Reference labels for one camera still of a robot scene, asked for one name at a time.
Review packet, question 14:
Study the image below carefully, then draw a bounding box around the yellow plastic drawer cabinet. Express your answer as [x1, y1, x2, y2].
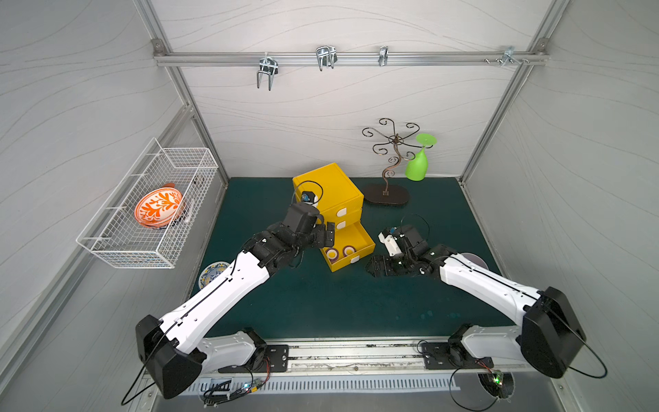
[293, 163, 375, 272]

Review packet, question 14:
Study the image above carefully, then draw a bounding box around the purple tape roll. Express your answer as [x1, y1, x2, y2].
[325, 248, 339, 260]
[343, 245, 356, 257]

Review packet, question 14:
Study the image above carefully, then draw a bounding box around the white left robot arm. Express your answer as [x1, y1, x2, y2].
[136, 202, 336, 399]

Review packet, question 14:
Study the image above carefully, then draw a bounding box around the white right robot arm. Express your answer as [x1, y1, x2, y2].
[367, 225, 586, 379]

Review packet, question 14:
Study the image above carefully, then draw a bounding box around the purple grey bowl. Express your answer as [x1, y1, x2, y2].
[461, 252, 488, 270]

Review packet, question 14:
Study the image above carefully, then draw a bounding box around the bronze scrollwork cup stand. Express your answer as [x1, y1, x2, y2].
[361, 118, 420, 207]

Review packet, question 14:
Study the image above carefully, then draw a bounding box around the green plastic wine glass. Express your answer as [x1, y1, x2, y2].
[405, 133, 437, 181]

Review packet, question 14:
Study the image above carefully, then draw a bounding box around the blue yellow patterned plate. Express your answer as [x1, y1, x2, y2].
[197, 261, 230, 289]

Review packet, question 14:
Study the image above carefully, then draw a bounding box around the orange patterned bowl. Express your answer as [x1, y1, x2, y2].
[134, 186, 185, 228]

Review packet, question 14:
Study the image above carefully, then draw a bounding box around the metal double hook left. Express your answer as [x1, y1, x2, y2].
[257, 56, 279, 91]

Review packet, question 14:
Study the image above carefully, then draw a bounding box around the metal double hook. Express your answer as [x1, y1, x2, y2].
[257, 56, 279, 91]
[316, 46, 338, 71]

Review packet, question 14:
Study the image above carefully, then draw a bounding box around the metal double hook centre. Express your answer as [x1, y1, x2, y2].
[316, 46, 338, 71]

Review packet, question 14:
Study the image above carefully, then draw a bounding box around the metal single hook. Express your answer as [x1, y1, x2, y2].
[378, 46, 389, 67]

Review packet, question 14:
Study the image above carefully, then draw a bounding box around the metal hook right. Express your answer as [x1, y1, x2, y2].
[484, 46, 530, 67]

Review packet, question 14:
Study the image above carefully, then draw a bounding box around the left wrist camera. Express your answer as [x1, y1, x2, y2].
[300, 191, 319, 205]

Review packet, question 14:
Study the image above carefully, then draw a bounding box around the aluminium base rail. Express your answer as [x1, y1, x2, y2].
[143, 336, 567, 379]

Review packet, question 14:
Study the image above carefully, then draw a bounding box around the white wire basket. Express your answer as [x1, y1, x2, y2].
[77, 138, 217, 269]

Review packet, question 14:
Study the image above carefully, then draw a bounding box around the aluminium horizontal rail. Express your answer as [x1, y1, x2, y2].
[154, 50, 550, 69]

